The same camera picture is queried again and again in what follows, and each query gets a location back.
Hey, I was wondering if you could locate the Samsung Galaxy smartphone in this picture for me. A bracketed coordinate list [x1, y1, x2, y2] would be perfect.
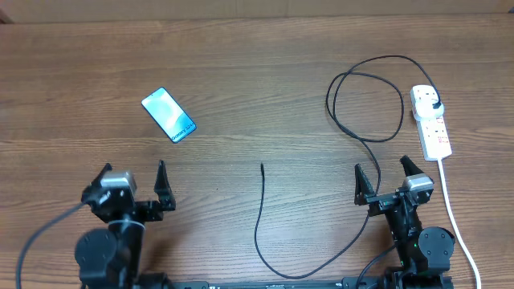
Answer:
[141, 87, 197, 144]

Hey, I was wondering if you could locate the white charger plug adapter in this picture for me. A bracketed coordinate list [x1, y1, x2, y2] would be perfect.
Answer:
[413, 100, 445, 121]

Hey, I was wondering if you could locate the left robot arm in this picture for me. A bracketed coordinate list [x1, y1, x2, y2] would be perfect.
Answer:
[75, 161, 176, 289]

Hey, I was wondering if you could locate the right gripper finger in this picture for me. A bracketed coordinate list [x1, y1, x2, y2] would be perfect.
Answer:
[354, 164, 376, 205]
[400, 155, 423, 177]

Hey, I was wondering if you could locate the white power strip cord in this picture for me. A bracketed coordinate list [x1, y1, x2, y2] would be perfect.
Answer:
[436, 158, 483, 289]

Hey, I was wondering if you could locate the white power strip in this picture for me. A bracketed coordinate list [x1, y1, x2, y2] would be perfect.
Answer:
[409, 84, 453, 162]

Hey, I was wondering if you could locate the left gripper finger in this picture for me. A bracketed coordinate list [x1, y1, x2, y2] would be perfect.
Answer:
[91, 163, 112, 188]
[154, 160, 175, 203]

